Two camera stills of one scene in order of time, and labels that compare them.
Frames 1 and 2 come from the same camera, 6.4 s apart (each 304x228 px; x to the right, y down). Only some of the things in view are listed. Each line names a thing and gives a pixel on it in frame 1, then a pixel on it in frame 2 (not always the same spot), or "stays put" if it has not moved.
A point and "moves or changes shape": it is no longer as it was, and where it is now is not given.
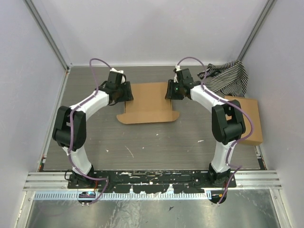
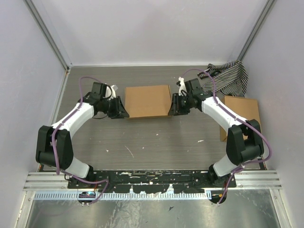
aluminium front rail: x=45 y=181 stays put
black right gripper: x=170 y=93 to x=175 y=109
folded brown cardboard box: x=251 y=105 stays put
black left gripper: x=128 y=96 to x=120 y=111
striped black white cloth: x=230 y=79 stays put
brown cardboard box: x=149 y=104 moves or changes shape
